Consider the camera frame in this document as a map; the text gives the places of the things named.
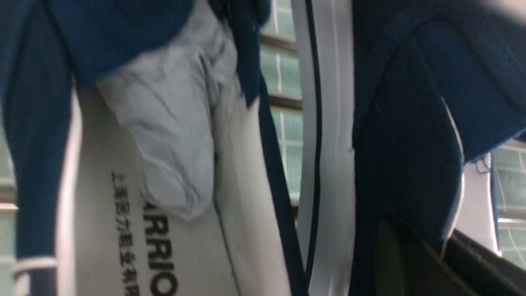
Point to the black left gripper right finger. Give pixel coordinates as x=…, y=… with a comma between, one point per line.
x=483, y=270

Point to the navy slip-on shoe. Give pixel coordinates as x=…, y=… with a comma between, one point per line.
x=146, y=161
x=399, y=96

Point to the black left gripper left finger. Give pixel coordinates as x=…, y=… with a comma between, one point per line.
x=404, y=265

